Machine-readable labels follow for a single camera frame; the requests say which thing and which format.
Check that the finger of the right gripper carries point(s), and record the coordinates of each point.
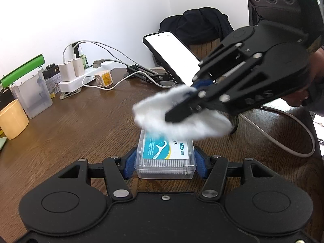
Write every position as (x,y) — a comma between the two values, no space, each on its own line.
(224,67)
(206,96)

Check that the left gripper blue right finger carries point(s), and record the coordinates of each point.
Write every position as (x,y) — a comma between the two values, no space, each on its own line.
(214,170)

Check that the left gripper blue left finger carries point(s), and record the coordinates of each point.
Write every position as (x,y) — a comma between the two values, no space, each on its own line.
(117,170)

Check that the clear dental floss pick box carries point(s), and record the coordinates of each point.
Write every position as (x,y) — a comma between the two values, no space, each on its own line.
(162,158)

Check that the white cotton wad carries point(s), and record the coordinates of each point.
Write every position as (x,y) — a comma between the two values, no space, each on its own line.
(149,114)

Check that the clear plastic storage container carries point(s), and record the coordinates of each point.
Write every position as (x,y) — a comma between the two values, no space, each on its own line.
(32,92)

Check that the person right hand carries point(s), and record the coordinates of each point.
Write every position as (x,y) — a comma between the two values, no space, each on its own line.
(316,75)

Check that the smartphone with white screen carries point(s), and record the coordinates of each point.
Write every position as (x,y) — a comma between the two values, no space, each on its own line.
(181,64)

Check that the chair with black garment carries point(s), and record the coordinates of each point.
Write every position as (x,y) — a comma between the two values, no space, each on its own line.
(198,26)

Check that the black phone stand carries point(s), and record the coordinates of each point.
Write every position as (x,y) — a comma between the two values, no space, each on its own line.
(157,77)

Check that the yellow white plug adapter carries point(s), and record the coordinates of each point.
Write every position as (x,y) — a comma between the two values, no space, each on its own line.
(103,78)

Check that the white power strip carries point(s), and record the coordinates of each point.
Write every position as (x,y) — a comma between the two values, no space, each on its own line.
(76,83)

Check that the white charger left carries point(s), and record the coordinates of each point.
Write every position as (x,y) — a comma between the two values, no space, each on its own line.
(67,72)

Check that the white charger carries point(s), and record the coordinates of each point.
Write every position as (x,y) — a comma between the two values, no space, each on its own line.
(67,72)
(78,66)

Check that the white charger right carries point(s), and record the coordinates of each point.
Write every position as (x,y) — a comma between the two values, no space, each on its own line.
(78,66)

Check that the yellow round cup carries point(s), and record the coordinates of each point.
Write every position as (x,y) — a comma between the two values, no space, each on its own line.
(13,119)

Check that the green folded cloth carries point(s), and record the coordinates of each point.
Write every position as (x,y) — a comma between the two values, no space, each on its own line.
(2,142)

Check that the green cylindrical case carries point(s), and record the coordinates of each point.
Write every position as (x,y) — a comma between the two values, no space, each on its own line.
(22,70)

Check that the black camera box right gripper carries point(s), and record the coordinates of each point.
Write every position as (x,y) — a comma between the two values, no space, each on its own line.
(297,15)

